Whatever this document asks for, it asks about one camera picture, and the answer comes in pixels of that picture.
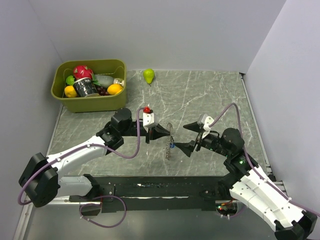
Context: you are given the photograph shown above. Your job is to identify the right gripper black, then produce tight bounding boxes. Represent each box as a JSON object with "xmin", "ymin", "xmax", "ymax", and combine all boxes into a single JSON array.
[{"xmin": 173, "ymin": 120, "xmax": 231, "ymax": 157}]

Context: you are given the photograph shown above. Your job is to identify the metal disc with key rings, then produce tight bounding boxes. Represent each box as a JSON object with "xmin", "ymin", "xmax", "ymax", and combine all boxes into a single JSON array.
[{"xmin": 165, "ymin": 122, "xmax": 174, "ymax": 160}]

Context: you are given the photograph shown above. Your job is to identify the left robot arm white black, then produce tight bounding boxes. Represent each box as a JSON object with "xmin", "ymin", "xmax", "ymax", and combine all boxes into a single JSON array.
[{"xmin": 17, "ymin": 107, "xmax": 172, "ymax": 208}]

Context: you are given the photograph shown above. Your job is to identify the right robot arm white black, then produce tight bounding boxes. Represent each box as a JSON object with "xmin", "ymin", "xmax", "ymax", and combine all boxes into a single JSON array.
[{"xmin": 175, "ymin": 120, "xmax": 318, "ymax": 240}]

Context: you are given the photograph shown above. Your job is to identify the green pear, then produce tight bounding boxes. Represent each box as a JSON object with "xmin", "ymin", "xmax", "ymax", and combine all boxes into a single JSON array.
[{"xmin": 143, "ymin": 68, "xmax": 155, "ymax": 85}]

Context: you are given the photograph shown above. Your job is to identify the orange fruit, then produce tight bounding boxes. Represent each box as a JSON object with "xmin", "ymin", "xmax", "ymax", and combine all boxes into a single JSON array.
[{"xmin": 107, "ymin": 83, "xmax": 123, "ymax": 95}]

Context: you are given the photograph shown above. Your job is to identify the dark red grapes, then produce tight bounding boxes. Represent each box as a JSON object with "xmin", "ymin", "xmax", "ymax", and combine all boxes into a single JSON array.
[{"xmin": 95, "ymin": 85, "xmax": 109, "ymax": 96}]

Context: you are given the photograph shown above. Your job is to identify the clear plastic bottle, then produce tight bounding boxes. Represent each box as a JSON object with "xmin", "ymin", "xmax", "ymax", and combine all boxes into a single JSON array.
[{"xmin": 94, "ymin": 74, "xmax": 125, "ymax": 88}]

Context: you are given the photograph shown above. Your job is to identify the black printed can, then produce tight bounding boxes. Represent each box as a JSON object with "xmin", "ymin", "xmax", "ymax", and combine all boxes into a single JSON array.
[{"xmin": 73, "ymin": 77, "xmax": 99, "ymax": 98}]

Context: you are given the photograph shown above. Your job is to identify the yellow lemon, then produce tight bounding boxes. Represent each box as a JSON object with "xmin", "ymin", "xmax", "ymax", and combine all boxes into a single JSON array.
[{"xmin": 64, "ymin": 85, "xmax": 78, "ymax": 98}]

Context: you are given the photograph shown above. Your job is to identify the red dragon fruit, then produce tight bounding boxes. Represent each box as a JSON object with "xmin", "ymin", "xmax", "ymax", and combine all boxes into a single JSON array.
[{"xmin": 73, "ymin": 65, "xmax": 94, "ymax": 80}]

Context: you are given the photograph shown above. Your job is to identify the green lime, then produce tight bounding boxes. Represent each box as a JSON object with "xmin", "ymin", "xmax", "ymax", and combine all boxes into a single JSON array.
[{"xmin": 65, "ymin": 75, "xmax": 76, "ymax": 86}]

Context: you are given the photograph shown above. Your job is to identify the olive green plastic bin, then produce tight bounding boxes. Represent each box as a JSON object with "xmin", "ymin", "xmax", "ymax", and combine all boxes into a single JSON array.
[{"xmin": 51, "ymin": 59, "xmax": 127, "ymax": 113}]

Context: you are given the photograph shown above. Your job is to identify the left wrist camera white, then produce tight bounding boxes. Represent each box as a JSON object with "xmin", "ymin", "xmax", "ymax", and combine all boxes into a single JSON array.
[{"xmin": 142, "ymin": 106, "xmax": 157, "ymax": 131}]

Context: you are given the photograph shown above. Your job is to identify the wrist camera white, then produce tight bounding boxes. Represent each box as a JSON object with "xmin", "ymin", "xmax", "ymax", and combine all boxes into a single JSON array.
[
  {"xmin": 142, "ymin": 106, "xmax": 157, "ymax": 131},
  {"xmin": 197, "ymin": 113, "xmax": 215, "ymax": 139}
]

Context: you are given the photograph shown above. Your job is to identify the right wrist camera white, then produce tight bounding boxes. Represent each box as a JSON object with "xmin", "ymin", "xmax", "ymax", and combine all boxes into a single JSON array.
[{"xmin": 197, "ymin": 113, "xmax": 215, "ymax": 139}]

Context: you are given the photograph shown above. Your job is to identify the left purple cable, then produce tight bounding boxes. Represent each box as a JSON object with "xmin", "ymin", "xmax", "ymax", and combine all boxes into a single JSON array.
[{"xmin": 16, "ymin": 107, "xmax": 146, "ymax": 229}]

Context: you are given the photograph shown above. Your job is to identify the purple cable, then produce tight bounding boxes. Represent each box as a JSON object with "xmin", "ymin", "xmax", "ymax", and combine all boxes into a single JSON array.
[
  {"xmin": 16, "ymin": 107, "xmax": 146, "ymax": 229},
  {"xmin": 209, "ymin": 102, "xmax": 320, "ymax": 220}
]

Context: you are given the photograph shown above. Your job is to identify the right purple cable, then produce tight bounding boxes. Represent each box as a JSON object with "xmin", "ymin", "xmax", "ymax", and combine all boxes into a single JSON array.
[{"xmin": 209, "ymin": 102, "xmax": 320, "ymax": 220}]

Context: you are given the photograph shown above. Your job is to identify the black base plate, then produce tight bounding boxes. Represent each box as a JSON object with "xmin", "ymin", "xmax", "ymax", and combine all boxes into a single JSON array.
[{"xmin": 67, "ymin": 175, "xmax": 253, "ymax": 213}]

